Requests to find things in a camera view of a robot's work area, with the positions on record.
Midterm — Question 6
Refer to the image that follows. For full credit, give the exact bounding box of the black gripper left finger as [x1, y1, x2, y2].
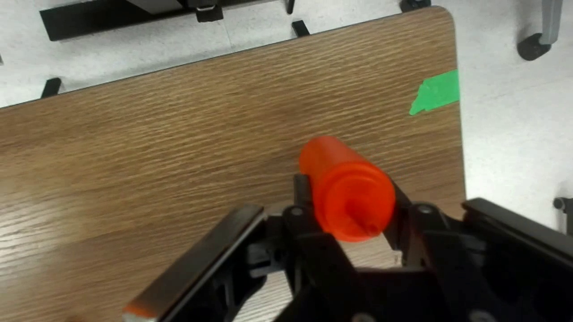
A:
[121, 174, 356, 322]

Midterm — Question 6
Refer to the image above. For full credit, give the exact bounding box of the red squeeze bottle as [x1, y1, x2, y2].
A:
[297, 135, 397, 244]

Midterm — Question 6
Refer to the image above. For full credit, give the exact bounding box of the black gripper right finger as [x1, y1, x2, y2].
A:
[381, 183, 573, 322]

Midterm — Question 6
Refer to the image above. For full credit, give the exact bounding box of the green tape strip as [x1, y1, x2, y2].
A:
[408, 69, 461, 117]

